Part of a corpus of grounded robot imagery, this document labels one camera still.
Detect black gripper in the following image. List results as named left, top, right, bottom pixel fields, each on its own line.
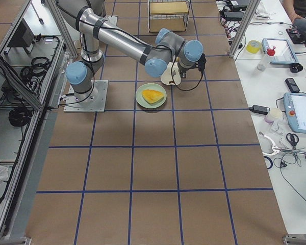
left=178, top=54, right=207, bottom=78

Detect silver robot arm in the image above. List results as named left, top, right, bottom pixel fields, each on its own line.
left=56, top=1, right=206, bottom=82

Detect white two-slot toaster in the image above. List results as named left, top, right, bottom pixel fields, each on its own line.
left=160, top=62, right=182, bottom=86

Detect yellow tape roll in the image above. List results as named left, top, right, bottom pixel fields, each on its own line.
left=246, top=40, right=261, bottom=54

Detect triangular orange bread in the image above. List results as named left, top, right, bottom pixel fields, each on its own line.
left=141, top=89, right=164, bottom=104

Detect clear bottle red cap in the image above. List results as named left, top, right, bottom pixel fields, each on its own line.
left=257, top=46, right=276, bottom=71

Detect light green plate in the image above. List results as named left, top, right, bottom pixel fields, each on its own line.
left=135, top=83, right=167, bottom=109

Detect far blue teach pendant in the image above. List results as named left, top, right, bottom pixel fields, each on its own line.
left=262, top=38, right=298, bottom=65

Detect blue teach pendant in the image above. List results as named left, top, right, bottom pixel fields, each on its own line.
left=283, top=92, right=306, bottom=133
left=262, top=38, right=298, bottom=65

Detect white paper cup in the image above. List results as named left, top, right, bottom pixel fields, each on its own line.
left=264, top=108, right=283, bottom=124

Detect black remote phone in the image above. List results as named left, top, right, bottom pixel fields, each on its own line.
left=285, top=78, right=300, bottom=93

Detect small black bowl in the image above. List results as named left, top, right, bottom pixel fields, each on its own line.
left=290, top=62, right=303, bottom=74

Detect near blue teach pendant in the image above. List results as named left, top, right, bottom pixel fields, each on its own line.
left=283, top=92, right=306, bottom=133

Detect black scissors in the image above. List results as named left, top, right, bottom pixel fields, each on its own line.
left=286, top=133, right=299, bottom=150

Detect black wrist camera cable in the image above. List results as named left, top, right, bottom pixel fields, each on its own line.
left=171, top=55, right=205, bottom=91

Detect wire basket with checked cloth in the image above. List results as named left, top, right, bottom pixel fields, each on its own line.
left=147, top=0, right=191, bottom=33

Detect aluminium frame post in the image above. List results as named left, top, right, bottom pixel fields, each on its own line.
left=228, top=0, right=260, bottom=58

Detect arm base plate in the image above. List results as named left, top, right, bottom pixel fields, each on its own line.
left=105, top=15, right=118, bottom=28
left=64, top=80, right=109, bottom=113

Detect coiled black cables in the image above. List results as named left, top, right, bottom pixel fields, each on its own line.
left=20, top=56, right=53, bottom=82

